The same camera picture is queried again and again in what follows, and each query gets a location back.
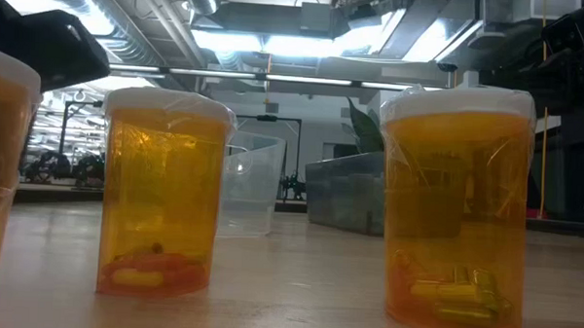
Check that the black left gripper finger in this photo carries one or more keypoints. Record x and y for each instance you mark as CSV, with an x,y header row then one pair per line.
x,y
62,49

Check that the orange medicine bottle white cap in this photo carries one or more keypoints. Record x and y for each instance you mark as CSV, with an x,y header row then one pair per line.
x,y
162,188
2,173
456,204

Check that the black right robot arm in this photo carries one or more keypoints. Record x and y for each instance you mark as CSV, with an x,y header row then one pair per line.
x,y
568,52

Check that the grey translucent plastic bin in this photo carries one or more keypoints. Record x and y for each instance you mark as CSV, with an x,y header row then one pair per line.
x,y
344,192

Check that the distant black robot arms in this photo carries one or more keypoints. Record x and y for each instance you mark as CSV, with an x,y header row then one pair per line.
x,y
63,168

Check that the overhead LED light bar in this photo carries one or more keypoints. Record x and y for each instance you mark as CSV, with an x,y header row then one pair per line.
x,y
275,78

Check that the black tubular stand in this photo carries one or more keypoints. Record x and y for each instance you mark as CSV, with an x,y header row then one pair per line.
x,y
284,120

